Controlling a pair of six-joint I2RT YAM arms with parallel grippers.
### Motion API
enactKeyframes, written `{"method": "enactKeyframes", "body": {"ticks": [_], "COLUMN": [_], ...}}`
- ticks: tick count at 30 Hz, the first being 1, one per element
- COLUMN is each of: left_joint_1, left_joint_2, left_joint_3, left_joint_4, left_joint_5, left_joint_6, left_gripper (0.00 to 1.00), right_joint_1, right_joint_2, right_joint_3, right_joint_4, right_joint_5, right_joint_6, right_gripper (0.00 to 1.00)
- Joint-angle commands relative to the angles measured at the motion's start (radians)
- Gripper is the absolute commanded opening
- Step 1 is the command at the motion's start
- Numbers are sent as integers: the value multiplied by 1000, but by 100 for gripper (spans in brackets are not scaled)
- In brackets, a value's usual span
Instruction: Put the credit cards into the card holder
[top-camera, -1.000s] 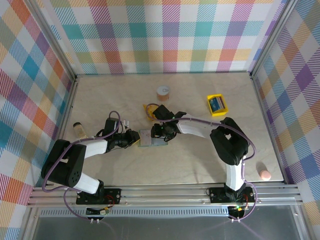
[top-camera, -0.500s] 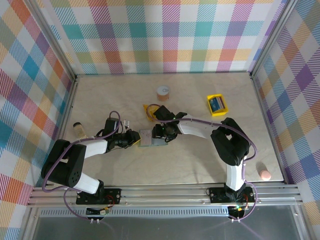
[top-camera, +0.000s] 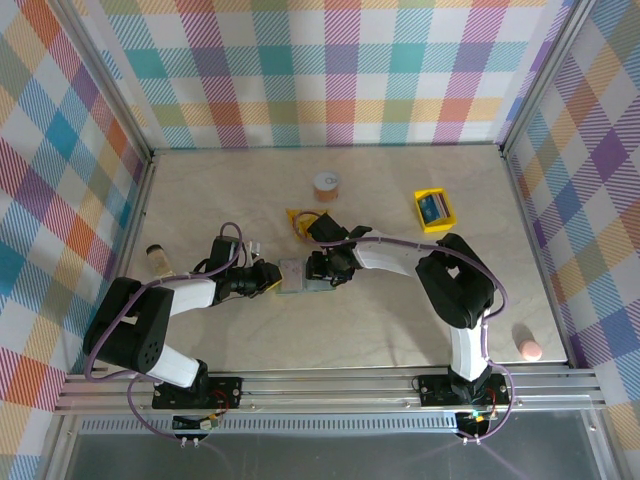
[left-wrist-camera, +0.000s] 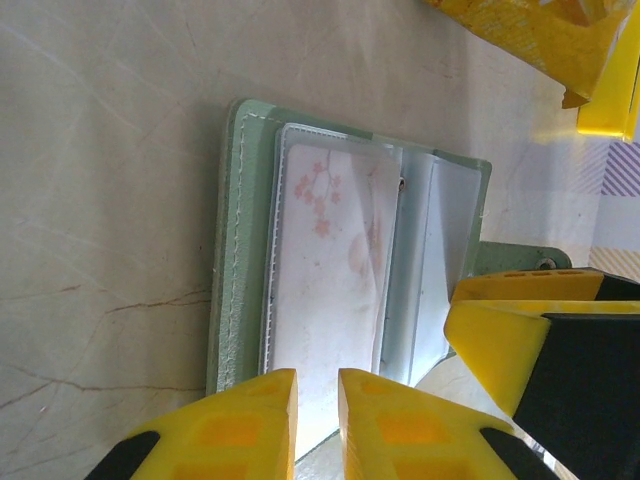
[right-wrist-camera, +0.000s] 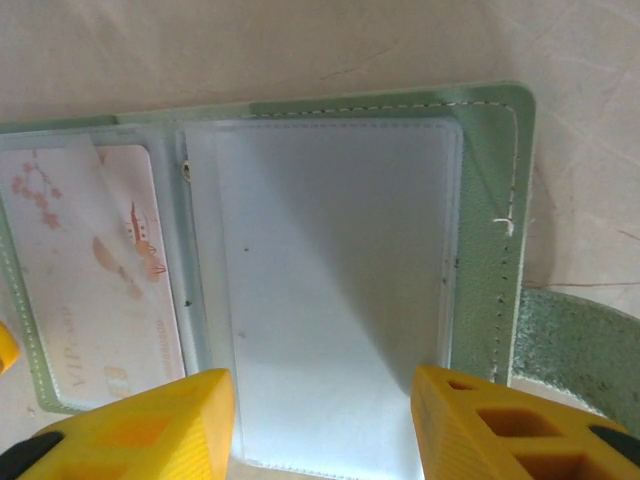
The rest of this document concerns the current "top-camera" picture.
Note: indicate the aluminium frame post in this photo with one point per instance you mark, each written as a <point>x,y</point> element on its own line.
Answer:
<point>111,80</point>
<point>545,80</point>

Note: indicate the small circuit board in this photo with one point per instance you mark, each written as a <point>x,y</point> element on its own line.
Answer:
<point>197,424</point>
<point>475,422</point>

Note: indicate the orange tin can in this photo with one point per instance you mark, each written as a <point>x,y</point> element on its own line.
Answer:
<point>327,187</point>

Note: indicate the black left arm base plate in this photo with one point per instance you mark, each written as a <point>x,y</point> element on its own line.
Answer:
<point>230,392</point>

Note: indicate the yellow snack packet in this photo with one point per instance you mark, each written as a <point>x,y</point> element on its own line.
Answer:
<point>290,220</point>

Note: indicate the yellow card bin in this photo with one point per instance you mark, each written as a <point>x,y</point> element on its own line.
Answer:
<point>437,227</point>

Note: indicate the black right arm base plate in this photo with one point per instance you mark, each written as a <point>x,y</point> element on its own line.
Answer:
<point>435,390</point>

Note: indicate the small glass jar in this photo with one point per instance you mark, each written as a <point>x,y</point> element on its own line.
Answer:
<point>159,259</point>

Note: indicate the blue VIP card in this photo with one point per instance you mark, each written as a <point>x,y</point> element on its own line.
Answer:
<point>431,209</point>

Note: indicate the perforated metal strip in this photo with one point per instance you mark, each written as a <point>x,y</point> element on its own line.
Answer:
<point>325,426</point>

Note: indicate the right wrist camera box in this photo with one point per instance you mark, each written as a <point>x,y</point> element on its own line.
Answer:
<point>361,231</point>

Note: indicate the aluminium mounting rail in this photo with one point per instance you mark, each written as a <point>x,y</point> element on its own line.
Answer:
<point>325,395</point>

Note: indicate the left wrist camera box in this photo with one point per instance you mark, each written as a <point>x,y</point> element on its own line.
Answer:
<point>255,251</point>

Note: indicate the pink cylinder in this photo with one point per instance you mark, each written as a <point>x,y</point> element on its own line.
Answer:
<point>530,350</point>

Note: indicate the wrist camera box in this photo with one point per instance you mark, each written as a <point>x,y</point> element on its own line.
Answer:
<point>255,251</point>
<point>361,231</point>

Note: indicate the maroon striped card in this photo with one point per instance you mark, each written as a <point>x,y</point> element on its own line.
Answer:
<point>446,205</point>

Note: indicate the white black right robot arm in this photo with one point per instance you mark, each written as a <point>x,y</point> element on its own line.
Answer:
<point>390,255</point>

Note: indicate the aluminium table side rail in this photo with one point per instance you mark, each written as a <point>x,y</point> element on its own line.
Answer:
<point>124,260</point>
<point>541,250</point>

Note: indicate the grey metal sheet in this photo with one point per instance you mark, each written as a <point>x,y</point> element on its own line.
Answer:
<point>325,457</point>

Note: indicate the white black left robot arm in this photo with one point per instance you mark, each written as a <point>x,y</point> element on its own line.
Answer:
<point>195,297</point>

